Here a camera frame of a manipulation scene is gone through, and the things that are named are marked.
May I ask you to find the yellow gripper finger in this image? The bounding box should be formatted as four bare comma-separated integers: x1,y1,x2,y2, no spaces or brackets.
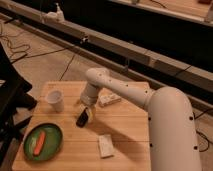
78,104,85,116
87,107,96,123

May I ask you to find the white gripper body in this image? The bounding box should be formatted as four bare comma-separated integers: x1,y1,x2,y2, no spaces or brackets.
80,83,100,106

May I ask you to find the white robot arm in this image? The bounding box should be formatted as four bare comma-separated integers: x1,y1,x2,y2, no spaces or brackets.
80,68,202,171

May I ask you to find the green plate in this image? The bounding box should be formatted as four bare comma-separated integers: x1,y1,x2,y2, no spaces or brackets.
23,123,63,162

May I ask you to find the orange carrot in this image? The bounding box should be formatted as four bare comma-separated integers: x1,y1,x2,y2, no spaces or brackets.
33,131,46,156

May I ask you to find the black chair frame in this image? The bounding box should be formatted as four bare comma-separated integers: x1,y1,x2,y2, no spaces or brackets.
0,43,37,166

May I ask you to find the white object on rail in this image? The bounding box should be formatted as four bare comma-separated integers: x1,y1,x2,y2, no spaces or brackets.
45,4,65,22

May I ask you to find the grey metal rail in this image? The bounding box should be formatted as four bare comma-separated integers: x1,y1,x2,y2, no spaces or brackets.
0,0,213,111

